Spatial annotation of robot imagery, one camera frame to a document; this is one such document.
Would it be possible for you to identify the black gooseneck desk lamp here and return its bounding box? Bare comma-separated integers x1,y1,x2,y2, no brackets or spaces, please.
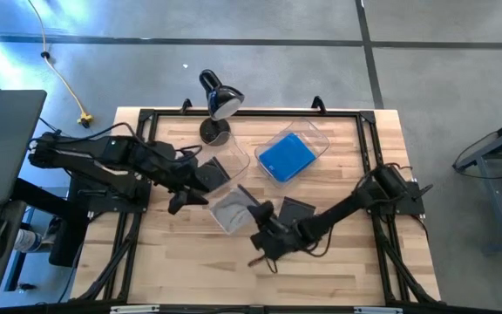
197,68,247,147

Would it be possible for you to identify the clear plastic bin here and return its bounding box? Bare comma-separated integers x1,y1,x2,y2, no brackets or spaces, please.
189,130,252,200
254,117,331,188

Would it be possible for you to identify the blue jewel case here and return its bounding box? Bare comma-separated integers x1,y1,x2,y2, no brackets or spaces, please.
258,132,319,184

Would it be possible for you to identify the black aluminium table frame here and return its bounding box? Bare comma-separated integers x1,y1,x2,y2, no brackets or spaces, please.
70,95,443,306

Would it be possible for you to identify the yellow extension cord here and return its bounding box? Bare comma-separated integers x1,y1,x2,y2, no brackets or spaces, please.
26,0,96,128

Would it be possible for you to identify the black desk stand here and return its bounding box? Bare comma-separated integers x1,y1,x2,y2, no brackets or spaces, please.
10,176,93,268

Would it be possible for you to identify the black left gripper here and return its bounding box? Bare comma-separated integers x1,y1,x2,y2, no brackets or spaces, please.
141,141,212,215

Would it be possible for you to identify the black floor cable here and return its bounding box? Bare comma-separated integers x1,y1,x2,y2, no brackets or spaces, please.
453,130,502,181

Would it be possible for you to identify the silver metal bracket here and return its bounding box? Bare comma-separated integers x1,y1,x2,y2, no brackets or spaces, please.
353,306,404,314
110,304,161,314

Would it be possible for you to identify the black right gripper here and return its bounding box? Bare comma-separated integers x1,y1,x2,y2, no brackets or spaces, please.
249,220,307,262

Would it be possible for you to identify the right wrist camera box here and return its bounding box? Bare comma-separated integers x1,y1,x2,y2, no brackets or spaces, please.
246,200,277,224

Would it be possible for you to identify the clear water bottle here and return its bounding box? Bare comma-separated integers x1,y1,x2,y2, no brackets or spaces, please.
13,229,44,254

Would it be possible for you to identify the grey desk top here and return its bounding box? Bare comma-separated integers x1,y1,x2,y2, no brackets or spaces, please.
0,89,48,207

